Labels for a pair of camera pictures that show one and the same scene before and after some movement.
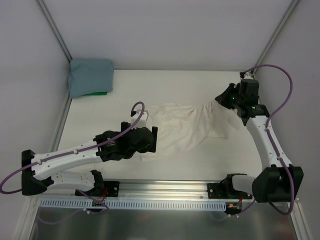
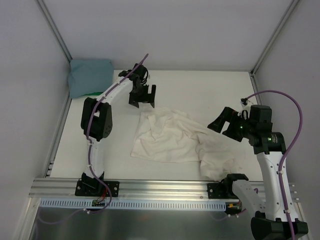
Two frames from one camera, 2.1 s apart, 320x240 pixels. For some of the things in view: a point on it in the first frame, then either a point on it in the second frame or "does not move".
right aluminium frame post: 286,16 does not move
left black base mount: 102,188 does not move
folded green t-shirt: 96,93 does not move
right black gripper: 225,97 -> 231,125
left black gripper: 153,139 -> 141,93
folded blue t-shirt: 88,76 does not move
